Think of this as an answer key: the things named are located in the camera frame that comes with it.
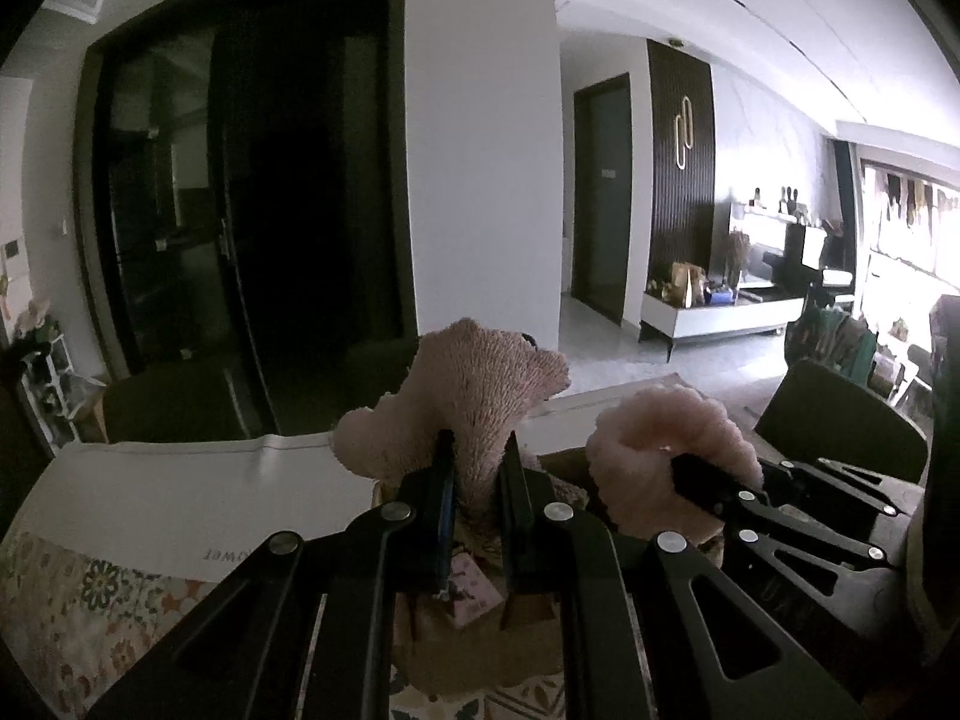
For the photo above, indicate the white low cabinet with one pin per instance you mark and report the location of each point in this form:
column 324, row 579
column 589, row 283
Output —
column 720, row 319

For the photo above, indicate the white patterned table mat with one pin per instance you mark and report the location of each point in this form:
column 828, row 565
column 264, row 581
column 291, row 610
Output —
column 150, row 487

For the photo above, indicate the hanging clothes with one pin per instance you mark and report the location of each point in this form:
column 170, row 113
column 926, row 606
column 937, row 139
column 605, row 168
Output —
column 832, row 345

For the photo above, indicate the brown paper bag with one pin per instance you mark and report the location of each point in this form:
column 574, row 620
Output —
column 686, row 285

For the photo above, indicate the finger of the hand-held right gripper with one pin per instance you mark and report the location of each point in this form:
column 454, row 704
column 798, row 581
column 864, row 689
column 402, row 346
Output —
column 862, row 496
column 795, row 532

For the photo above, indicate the dark glass room door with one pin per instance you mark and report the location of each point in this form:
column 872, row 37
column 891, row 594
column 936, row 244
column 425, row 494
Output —
column 601, row 195

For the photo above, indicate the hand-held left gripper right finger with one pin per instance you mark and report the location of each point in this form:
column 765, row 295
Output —
column 511, row 532

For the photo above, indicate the dark green dining chair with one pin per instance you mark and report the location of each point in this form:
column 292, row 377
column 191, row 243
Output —
column 180, row 409
column 379, row 367
column 840, row 420

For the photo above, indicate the pink plush toy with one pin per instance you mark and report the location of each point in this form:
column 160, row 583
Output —
column 472, row 382

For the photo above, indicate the plush flower bunch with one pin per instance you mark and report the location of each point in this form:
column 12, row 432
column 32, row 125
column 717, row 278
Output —
column 34, row 317

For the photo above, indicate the white shoe shelf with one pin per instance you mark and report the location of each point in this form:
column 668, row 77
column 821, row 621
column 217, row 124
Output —
column 52, row 390

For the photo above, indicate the white wall shelf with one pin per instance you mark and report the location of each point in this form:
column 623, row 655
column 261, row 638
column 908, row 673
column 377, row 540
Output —
column 780, row 215

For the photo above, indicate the dark slatted wall panel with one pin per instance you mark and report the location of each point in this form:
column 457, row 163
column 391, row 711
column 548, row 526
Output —
column 694, row 225

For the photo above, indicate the looped wall lamp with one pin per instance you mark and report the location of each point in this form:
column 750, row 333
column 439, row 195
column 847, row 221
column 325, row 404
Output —
column 684, row 133

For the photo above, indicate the pink fluffy scrunchie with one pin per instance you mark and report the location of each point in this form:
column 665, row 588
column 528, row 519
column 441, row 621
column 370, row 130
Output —
column 652, row 450

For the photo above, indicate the dark sliding glass doors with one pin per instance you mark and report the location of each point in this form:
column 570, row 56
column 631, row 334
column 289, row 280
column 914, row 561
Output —
column 247, row 187

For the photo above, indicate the dark curtain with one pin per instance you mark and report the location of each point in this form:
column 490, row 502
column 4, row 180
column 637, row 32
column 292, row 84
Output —
column 845, row 217

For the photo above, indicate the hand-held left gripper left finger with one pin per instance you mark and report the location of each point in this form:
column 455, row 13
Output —
column 447, row 517

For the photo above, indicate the white wall intercom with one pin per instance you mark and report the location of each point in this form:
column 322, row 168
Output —
column 12, row 249

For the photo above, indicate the brown cardboard box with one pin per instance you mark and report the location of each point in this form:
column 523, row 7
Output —
column 480, row 652

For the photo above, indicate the dried flower bouquet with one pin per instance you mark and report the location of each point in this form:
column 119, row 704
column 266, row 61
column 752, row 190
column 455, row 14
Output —
column 738, row 255

